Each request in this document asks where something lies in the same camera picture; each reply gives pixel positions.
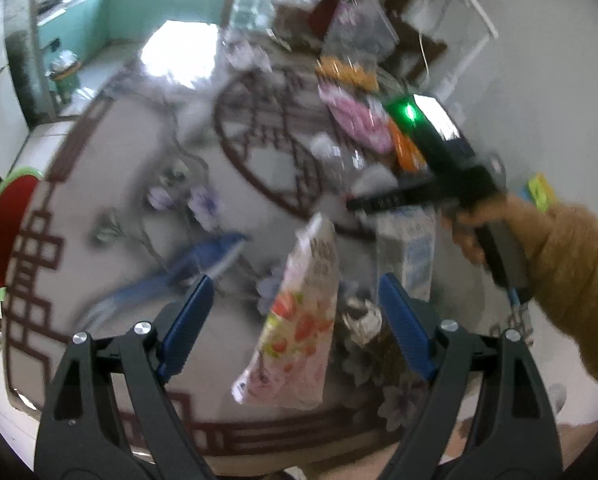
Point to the teal kitchen cabinets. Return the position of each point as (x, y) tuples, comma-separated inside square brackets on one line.
[(85, 26)]

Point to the pink strawberry snack wrapper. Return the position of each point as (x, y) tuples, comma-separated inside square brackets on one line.
[(288, 367)]

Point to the right hand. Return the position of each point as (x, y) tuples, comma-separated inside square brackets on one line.
[(484, 224)]

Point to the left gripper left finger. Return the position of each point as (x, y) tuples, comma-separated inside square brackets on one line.
[(107, 414)]

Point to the green red trash bucket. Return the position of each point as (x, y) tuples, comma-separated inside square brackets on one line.
[(15, 194)]

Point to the large clear plastic bag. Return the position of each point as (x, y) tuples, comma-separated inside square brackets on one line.
[(360, 32)]

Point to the small green kitchen bin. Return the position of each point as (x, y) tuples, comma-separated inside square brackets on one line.
[(63, 72)]

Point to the white blue milk carton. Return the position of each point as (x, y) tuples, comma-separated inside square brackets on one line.
[(405, 245)]

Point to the right forearm brown sleeve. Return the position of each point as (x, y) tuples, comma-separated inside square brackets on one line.
[(561, 245)]

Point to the patterned floral tablecloth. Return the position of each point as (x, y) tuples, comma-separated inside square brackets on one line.
[(164, 179)]

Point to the orange snack bag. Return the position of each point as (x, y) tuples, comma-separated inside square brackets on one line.
[(347, 72)]

